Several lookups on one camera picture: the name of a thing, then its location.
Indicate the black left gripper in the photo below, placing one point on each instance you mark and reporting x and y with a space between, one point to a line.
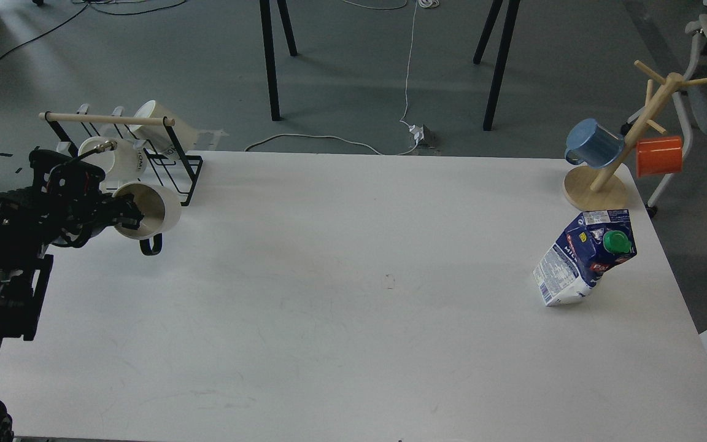
64 204

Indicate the white mug black handle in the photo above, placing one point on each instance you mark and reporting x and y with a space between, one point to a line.
161 209

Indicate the blue white milk carton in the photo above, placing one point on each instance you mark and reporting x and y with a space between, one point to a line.
590 245

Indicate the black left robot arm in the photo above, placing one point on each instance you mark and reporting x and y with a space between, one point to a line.
25 268

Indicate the white mug on rack front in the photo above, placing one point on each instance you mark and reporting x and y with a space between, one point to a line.
121 164

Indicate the white mug on rack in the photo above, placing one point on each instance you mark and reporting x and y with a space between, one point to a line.
158 134
121 164

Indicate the white mug on rack rear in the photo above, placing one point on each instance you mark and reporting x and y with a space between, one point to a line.
158 134

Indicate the black table leg left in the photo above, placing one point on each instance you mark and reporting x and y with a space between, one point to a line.
268 50

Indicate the black table leg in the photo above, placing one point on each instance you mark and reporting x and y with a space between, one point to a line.
506 36
268 50

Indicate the black table leg right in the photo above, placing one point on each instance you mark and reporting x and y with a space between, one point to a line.
506 36

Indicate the blue mug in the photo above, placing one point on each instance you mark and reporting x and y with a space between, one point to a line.
590 143

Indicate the wooden mug tree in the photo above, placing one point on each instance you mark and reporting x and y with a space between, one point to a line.
590 189

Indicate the orange mug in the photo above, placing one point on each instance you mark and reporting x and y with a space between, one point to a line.
662 155

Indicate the black wire mug rack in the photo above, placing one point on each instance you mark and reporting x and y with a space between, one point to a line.
180 175

